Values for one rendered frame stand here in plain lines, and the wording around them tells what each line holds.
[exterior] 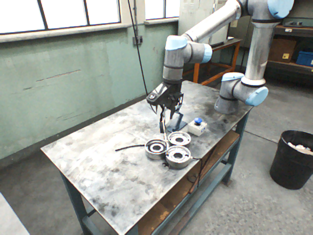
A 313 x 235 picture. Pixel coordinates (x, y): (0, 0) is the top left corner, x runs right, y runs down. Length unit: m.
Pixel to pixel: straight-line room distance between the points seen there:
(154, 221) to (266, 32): 0.97
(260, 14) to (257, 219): 1.38
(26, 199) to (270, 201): 2.01
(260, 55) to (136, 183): 0.79
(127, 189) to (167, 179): 0.16
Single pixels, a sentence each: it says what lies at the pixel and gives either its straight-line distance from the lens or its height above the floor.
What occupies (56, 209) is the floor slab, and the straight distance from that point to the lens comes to 1.83.
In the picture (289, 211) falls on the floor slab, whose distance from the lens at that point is 1.95.
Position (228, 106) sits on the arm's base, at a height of 0.85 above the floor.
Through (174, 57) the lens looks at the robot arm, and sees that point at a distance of 0.73.
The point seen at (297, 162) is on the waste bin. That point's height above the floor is 0.32.
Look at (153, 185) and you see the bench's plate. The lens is 0.76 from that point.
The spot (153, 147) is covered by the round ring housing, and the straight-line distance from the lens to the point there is 0.89.
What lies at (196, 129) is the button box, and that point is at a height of 0.84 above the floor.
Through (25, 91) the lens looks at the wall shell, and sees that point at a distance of 2.18.
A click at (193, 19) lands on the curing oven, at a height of 1.15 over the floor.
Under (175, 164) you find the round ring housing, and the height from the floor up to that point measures 0.83.
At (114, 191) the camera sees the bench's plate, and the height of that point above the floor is 0.80.
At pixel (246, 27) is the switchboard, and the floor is 0.93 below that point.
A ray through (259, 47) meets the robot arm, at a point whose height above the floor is 1.21.
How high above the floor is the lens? 1.39
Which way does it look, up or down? 32 degrees down
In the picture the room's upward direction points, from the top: straight up
